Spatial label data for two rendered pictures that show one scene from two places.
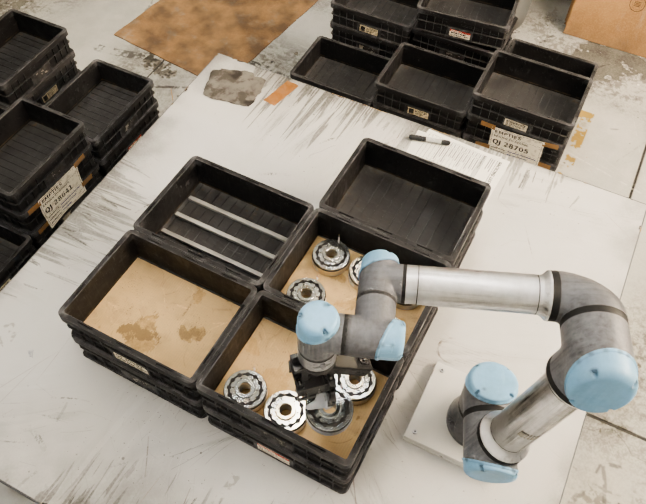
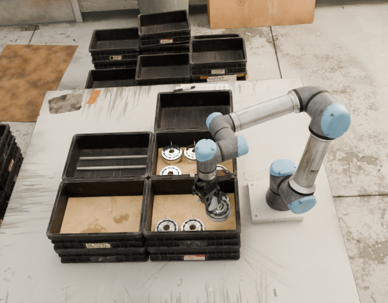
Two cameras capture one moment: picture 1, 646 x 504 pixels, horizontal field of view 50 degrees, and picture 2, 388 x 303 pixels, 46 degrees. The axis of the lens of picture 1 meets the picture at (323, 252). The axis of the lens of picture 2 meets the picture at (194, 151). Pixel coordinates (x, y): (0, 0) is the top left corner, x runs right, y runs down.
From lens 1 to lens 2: 0.64 m
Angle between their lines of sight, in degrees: 16
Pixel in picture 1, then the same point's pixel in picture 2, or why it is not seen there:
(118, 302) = (71, 222)
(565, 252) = not seen: hidden behind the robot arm
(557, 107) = (232, 56)
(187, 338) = (120, 222)
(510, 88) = (205, 56)
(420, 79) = (156, 71)
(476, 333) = (257, 163)
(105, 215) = (30, 192)
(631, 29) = (243, 15)
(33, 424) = not seen: outside the picture
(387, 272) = (222, 119)
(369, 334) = (231, 144)
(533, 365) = not seen: hidden behind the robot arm
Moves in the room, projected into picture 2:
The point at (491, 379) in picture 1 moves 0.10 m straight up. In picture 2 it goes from (281, 165) to (283, 149)
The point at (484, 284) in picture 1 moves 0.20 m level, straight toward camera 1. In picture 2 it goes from (266, 106) to (275, 143)
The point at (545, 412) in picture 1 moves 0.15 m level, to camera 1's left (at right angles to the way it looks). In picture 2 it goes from (318, 153) to (284, 166)
